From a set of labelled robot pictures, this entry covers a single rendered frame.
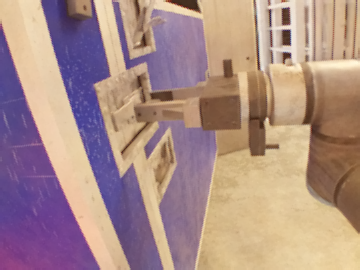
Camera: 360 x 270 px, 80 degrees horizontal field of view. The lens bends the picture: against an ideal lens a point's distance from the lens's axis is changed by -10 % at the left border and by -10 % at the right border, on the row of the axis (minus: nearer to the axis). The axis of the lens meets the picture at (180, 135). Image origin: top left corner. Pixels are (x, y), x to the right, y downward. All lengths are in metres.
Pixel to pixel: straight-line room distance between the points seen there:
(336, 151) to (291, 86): 0.12
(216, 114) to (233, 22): 1.34
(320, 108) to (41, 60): 0.32
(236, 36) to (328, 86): 1.32
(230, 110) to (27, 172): 0.25
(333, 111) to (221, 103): 0.15
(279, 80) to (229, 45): 1.30
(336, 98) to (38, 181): 0.37
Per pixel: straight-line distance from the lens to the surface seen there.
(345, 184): 0.35
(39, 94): 0.23
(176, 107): 0.33
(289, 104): 0.33
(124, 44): 0.37
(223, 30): 1.60
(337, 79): 0.35
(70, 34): 0.27
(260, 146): 0.36
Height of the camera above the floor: 0.87
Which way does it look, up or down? 23 degrees down
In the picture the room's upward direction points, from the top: 9 degrees counter-clockwise
